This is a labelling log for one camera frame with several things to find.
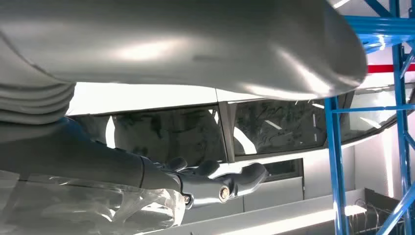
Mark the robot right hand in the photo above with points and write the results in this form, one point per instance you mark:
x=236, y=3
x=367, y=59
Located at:
x=194, y=42

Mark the blue steel shelf rack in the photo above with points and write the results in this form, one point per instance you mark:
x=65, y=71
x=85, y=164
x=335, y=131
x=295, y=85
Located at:
x=335, y=162

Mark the white car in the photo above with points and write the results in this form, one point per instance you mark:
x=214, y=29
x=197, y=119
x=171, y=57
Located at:
x=275, y=198

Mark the red barrier belt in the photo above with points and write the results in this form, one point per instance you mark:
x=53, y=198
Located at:
x=382, y=68

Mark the dark open box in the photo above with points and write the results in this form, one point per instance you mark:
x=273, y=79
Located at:
x=373, y=211

